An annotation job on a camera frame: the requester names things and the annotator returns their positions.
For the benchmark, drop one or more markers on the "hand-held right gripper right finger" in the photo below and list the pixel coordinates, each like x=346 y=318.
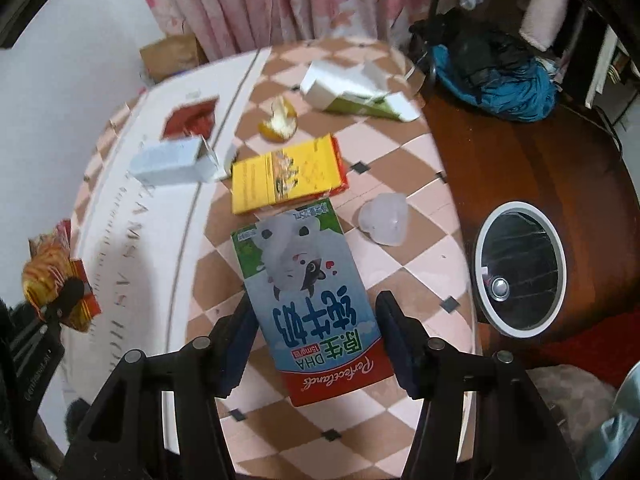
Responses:
x=401 y=352

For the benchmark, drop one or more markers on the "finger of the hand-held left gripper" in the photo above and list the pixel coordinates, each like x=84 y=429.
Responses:
x=69 y=294

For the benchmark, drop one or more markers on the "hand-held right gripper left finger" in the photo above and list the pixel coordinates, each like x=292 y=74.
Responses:
x=239 y=347

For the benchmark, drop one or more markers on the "red and yellow snack wrapper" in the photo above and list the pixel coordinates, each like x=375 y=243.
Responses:
x=47 y=272

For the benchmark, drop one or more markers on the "blue and red milk carton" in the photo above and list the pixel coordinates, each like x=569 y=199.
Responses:
x=306 y=305

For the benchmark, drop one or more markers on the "white bin with black liner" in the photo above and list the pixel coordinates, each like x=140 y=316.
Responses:
x=520 y=267

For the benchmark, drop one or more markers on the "white printed table runner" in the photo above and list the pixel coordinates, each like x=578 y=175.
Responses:
x=150 y=220

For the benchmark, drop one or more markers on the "clear plastic cup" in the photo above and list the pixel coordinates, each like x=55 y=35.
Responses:
x=383 y=220

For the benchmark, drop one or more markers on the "small white cardboard box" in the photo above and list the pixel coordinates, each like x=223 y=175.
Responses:
x=170 y=160

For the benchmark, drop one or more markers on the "yellow cardboard box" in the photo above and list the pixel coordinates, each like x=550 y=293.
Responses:
x=286 y=175

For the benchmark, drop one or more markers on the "pink and brown chequered tablecloth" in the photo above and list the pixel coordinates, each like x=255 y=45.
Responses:
x=400 y=170

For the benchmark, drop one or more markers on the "red flat packet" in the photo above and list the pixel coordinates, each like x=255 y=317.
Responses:
x=191 y=118

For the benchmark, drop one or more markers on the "person's light blue clothing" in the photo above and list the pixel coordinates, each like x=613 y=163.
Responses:
x=612 y=432

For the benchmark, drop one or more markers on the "orange peel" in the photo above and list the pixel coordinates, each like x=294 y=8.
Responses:
x=278 y=121

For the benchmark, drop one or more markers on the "brown cardboard box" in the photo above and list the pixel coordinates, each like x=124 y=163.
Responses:
x=167 y=54

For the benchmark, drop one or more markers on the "torn white and green box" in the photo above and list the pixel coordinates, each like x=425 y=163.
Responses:
x=352 y=91

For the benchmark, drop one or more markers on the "blue and black clothing pile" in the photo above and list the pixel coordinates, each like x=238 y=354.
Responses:
x=492 y=77

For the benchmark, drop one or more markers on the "pink floral curtain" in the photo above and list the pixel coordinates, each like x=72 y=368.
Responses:
x=280 y=0

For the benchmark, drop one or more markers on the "pink towel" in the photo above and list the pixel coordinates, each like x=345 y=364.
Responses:
x=541 y=7

